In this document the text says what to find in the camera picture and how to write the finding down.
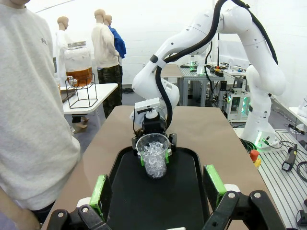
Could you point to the mannequin in blue shirt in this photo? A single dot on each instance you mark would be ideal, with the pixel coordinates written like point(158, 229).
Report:
point(120, 45)

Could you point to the computer case with lit fans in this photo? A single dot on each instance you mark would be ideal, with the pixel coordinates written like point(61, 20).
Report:
point(236, 105)

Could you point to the person's right forearm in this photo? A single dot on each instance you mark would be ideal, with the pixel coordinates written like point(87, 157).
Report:
point(9, 203)

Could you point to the red emergency stop button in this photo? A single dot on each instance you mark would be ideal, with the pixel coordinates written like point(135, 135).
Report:
point(254, 154)

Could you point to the black yellow handheld tool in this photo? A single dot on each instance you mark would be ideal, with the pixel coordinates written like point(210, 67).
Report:
point(289, 160)

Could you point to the person's grey sweatshirt torso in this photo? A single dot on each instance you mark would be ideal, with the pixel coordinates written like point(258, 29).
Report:
point(28, 107)

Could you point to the white side table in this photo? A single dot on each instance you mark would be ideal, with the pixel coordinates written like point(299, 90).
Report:
point(105, 91)

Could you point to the brown top background table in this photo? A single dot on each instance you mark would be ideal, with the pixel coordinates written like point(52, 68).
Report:
point(171, 70)

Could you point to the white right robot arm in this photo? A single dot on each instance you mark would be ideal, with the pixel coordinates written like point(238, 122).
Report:
point(263, 79)

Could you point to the mannequin in cream sweater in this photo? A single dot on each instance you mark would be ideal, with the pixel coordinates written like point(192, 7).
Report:
point(104, 48)

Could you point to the person's right hand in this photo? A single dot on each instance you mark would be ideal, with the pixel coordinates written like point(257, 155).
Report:
point(28, 222)

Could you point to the glass drink dispenser jar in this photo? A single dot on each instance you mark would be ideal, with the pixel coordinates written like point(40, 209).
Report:
point(78, 60)

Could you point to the person's dark trousers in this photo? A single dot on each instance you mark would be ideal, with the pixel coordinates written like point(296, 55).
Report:
point(43, 213)

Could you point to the black plastic serving tray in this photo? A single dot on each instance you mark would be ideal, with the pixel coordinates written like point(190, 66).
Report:
point(168, 203)

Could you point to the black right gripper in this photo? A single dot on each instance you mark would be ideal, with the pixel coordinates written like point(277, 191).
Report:
point(154, 125)

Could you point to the mannequin in white coat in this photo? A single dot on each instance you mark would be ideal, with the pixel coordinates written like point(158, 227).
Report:
point(61, 43)

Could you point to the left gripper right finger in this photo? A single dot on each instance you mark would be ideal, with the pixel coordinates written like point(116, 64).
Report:
point(216, 184)

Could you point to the short clear iced cup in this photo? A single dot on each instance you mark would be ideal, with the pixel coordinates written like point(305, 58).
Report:
point(154, 163)

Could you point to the slotted aluminium base plate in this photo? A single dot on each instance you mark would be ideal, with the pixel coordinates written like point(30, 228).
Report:
point(275, 187)

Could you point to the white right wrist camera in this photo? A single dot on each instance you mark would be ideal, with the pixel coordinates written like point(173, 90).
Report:
point(146, 105)

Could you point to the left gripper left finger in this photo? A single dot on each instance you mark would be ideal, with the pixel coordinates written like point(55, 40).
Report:
point(100, 191)

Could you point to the aluminium frame workbench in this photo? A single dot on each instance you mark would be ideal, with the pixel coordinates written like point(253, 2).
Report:
point(192, 72)

